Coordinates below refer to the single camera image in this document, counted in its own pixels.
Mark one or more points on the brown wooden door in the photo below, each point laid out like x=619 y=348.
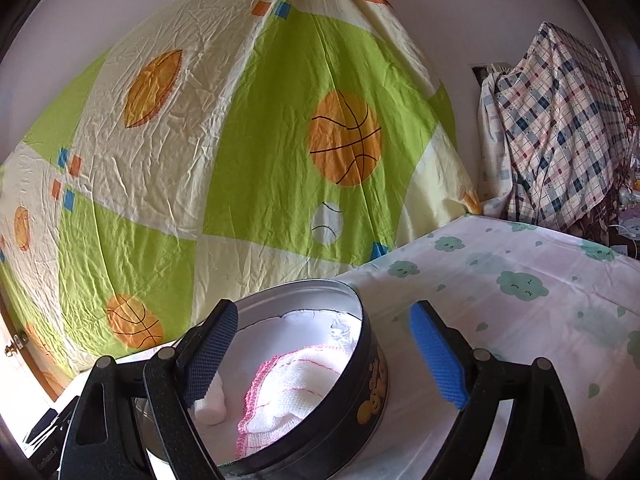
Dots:
x=38 y=360

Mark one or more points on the round metal cookie tin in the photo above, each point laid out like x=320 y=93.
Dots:
x=333 y=434

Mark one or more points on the white sponge block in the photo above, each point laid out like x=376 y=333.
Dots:
x=211 y=409

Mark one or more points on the cloud print table cloth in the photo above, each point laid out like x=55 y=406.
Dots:
x=518 y=290

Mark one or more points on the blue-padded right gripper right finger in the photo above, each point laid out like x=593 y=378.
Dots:
x=541 y=440

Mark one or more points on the brass door knob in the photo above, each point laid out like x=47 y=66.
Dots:
x=17 y=344

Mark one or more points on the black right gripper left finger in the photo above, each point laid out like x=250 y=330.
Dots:
x=104 y=441

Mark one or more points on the plaid cloth cover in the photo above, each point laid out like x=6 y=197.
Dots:
x=554 y=133

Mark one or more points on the white towel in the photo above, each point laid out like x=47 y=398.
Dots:
x=309 y=328

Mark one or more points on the pink edged white knit cloth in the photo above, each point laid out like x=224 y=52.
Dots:
x=284 y=391

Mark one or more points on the green cream sports bedsheet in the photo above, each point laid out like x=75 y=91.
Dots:
x=220 y=148

